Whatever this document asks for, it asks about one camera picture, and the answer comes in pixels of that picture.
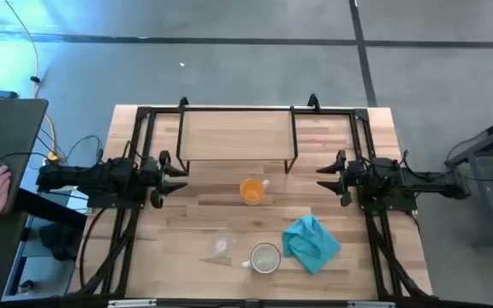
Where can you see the teal cloth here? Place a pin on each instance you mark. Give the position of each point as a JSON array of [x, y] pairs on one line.
[[310, 244]]

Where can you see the grey desk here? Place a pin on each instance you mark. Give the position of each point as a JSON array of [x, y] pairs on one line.
[[11, 128]]

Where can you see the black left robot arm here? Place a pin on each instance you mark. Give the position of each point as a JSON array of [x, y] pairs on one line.
[[84, 179]]

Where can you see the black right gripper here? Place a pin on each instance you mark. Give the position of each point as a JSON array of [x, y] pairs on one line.
[[353, 179]]

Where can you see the clear plastic cup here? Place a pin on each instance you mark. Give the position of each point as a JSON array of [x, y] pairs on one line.
[[221, 245]]

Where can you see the white frame bracket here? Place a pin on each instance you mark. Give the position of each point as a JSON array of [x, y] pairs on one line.
[[131, 303], [370, 304]]

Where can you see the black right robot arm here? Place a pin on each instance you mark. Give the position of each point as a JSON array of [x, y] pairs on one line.
[[422, 179]]

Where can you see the black object under desk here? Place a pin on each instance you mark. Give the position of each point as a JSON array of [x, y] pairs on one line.
[[60, 241]]

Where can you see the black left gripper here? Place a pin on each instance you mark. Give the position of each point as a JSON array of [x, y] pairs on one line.
[[156, 179]]

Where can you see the small yellow mug orange inside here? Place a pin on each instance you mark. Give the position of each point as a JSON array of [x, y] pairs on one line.
[[251, 192]]

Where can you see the large yellow mug white inside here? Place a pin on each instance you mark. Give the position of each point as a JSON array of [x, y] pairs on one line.
[[265, 258]]

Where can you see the caster wheel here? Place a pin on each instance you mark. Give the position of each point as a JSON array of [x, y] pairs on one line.
[[26, 286]]

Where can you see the black metal table frame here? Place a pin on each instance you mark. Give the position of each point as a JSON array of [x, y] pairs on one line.
[[144, 112]]

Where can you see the yellow power plug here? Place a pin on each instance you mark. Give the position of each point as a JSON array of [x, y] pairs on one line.
[[51, 157]]

